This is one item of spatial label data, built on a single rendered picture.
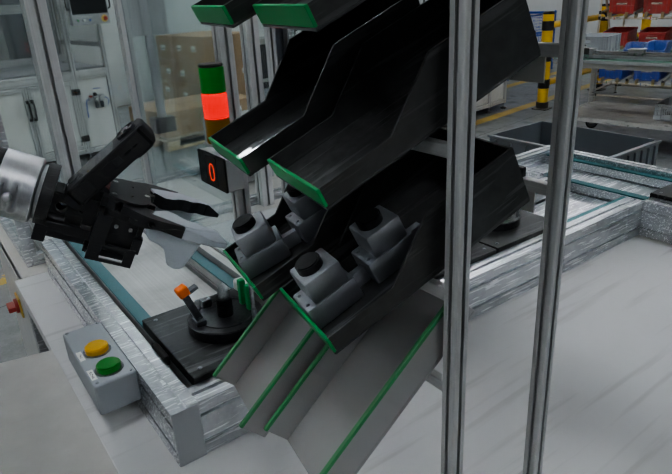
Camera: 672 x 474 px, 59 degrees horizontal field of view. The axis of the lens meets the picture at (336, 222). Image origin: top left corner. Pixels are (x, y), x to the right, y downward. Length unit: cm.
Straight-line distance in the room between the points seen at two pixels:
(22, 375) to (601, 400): 109
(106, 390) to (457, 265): 66
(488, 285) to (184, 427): 70
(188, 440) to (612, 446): 66
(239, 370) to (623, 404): 65
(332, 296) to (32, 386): 80
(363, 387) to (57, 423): 62
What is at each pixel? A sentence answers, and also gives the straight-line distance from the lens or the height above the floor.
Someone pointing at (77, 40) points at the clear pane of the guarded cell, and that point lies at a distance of 231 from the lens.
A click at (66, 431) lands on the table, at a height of 86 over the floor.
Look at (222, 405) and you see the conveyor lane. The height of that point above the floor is 93.
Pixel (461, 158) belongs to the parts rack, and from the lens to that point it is 58.
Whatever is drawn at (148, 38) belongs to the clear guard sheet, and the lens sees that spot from 160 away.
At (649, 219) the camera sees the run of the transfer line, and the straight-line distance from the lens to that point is 183.
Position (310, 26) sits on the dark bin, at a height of 151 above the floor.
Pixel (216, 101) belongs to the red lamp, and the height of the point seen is 135.
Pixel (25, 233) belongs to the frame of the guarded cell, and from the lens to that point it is 183.
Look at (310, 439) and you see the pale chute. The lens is 80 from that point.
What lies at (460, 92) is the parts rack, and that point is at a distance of 57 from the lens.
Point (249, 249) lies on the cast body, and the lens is 76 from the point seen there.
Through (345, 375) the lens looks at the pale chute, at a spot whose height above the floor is 107.
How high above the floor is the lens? 154
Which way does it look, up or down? 22 degrees down
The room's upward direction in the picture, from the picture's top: 3 degrees counter-clockwise
